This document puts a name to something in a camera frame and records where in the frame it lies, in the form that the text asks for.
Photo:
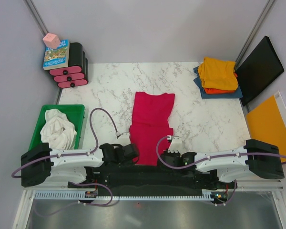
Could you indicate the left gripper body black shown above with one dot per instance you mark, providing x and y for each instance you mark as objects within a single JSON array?
[{"x": 129, "y": 162}]

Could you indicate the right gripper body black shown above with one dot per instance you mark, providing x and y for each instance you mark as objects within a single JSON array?
[{"x": 171, "y": 154}]

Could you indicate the crimson red t-shirt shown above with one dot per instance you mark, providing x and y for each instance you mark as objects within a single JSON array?
[{"x": 150, "y": 123}]

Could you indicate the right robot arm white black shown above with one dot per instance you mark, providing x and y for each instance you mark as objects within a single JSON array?
[{"x": 255, "y": 157}]

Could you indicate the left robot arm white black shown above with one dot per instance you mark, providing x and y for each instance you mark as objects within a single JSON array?
[{"x": 42, "y": 165}]

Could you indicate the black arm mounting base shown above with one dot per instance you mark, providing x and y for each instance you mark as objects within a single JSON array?
[{"x": 138, "y": 179}]

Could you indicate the green plastic tray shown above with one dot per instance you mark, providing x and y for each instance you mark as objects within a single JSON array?
[{"x": 74, "y": 113}]

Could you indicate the white crumpled cloth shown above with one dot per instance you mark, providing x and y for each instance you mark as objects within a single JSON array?
[{"x": 58, "y": 131}]

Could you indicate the blue folded t-shirt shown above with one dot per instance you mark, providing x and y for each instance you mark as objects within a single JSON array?
[{"x": 237, "y": 94}]

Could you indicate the black pink mini drawer unit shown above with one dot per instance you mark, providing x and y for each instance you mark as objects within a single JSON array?
[{"x": 76, "y": 74}]

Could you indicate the mustard yellow folded t-shirt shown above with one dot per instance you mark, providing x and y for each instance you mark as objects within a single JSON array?
[{"x": 218, "y": 74}]

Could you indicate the orange folder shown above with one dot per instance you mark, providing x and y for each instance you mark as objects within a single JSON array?
[{"x": 265, "y": 124}]

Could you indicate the colourful paperback book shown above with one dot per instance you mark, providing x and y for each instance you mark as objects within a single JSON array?
[{"x": 57, "y": 58}]

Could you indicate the black flat board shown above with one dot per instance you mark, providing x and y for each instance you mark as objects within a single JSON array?
[{"x": 258, "y": 70}]

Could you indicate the pink cube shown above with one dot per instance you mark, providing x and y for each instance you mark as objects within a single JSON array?
[{"x": 51, "y": 41}]

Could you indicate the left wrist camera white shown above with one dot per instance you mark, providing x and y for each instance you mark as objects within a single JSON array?
[{"x": 124, "y": 139}]

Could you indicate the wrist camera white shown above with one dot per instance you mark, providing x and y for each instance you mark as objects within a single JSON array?
[
  {"x": 124, "y": 139},
  {"x": 176, "y": 144}
]

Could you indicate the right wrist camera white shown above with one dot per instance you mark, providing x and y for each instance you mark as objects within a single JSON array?
[{"x": 176, "y": 144}]

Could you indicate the white slotted cable duct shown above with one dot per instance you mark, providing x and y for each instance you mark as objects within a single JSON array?
[{"x": 86, "y": 195}]

